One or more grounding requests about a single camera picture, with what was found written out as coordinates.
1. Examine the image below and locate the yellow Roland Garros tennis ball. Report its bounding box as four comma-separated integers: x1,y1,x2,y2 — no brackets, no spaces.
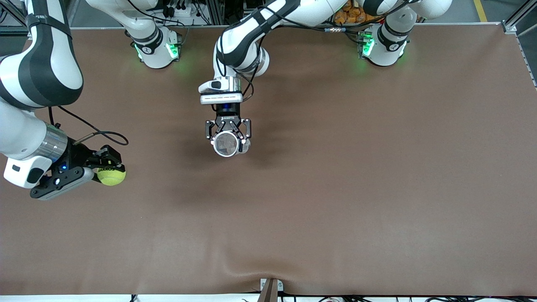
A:
97,167,126,187

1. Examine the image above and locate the blue white tennis ball can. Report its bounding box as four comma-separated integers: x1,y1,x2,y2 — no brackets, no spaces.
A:
212,130,251,158

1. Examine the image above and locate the brown table mat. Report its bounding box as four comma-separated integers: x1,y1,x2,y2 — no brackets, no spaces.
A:
0,24,537,296

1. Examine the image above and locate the white power strip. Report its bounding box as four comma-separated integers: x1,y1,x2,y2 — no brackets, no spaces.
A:
163,0,201,18

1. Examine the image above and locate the orange bag pile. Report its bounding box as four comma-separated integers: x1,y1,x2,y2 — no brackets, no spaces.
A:
334,0,366,24

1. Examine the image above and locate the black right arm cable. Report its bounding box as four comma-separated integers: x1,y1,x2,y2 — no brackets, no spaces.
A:
47,105,129,146

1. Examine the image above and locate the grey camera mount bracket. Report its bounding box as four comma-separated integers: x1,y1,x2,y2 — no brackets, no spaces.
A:
260,278,284,302

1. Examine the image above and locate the aluminium frame profile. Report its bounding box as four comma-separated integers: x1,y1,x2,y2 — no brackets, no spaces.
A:
502,0,537,89

